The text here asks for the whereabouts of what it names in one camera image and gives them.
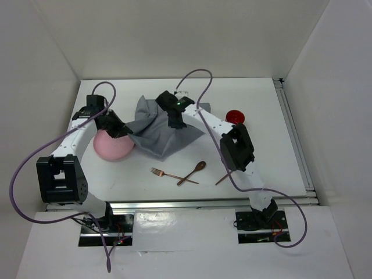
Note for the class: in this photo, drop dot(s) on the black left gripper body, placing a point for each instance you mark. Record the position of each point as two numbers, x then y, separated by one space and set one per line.
112 125

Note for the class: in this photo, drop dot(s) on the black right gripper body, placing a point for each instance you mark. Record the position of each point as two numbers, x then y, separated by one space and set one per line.
177 124

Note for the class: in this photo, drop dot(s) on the grey cloth placemat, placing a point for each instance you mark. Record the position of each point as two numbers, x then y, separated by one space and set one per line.
152 135

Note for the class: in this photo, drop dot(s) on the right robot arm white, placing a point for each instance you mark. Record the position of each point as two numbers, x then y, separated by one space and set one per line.
233 144

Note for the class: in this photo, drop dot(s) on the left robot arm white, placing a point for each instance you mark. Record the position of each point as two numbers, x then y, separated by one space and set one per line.
60 175

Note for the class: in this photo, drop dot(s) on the pink plate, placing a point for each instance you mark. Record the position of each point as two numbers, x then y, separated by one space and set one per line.
112 149

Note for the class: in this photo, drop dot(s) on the copper fork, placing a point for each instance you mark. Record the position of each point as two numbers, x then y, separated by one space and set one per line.
161 173

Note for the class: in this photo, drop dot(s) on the brown wooden spoon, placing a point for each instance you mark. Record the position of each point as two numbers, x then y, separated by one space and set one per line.
199 166

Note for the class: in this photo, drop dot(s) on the copper knife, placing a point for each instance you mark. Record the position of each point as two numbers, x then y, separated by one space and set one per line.
223 178

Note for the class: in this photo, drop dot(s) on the red mug black handle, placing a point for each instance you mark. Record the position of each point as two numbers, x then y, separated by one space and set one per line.
235 117

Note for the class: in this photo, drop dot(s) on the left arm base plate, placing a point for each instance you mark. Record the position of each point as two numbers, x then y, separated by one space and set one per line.
118 232

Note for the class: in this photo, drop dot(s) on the aluminium rail right side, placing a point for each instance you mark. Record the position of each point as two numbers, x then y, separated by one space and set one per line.
289 120

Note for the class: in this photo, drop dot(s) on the aluminium rail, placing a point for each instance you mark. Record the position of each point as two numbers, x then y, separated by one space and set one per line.
289 120
309 200

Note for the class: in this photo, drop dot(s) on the aluminium rail front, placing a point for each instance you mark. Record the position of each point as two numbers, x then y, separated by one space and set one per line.
309 200

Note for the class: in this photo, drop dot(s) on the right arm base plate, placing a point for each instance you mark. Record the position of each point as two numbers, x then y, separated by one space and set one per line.
251 232

